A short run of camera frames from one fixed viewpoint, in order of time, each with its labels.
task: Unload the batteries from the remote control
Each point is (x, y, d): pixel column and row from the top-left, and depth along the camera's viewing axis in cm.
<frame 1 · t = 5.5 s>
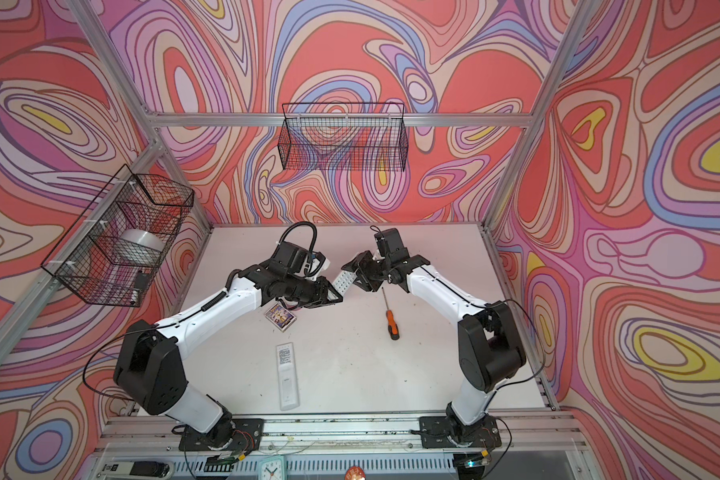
left hand: (342, 297, 79), fingers open
right hand: (345, 277, 84), fingers open
white remote near front edge: (289, 396, 80), point 2 cm above the table
orange handled screwdriver: (393, 329, 91), point 3 cm above the table
purple card box: (280, 317, 95), point 2 cm above the table

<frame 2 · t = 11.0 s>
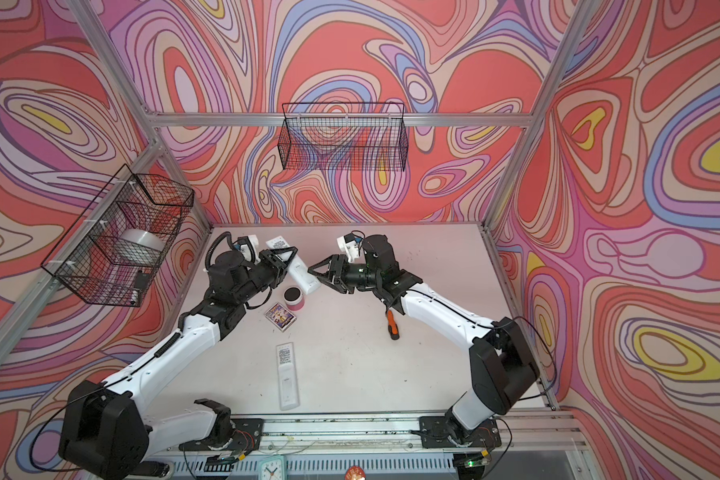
left hand: (299, 249, 75), fingers closed
right hand: (313, 281, 73), fingers open
pink round speaker: (294, 298, 95), point 6 cm above the table
the other named things where they were.

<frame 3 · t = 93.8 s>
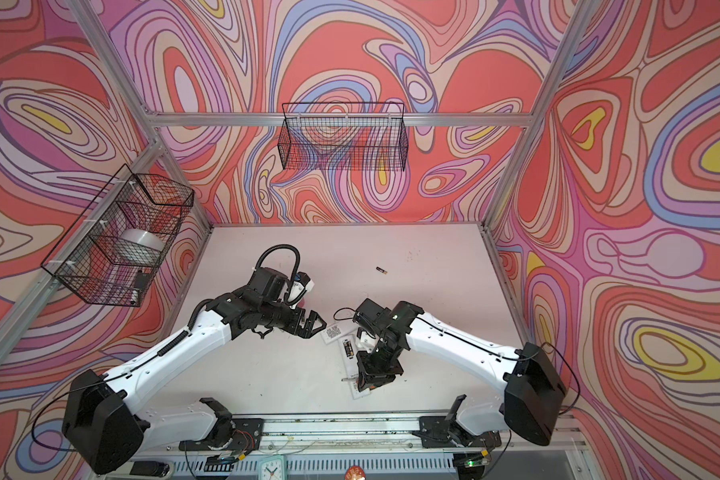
left hand: (316, 319, 78), fingers open
right hand: (369, 394, 70), fingers open
battery pair in remote: (348, 348, 88), point 2 cm above the table
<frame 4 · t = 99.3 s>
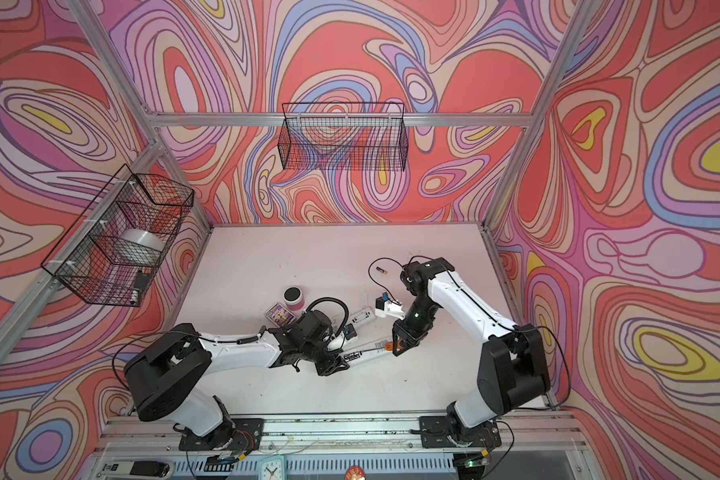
left hand: (346, 357, 86), fingers open
right hand: (405, 355, 74), fingers open
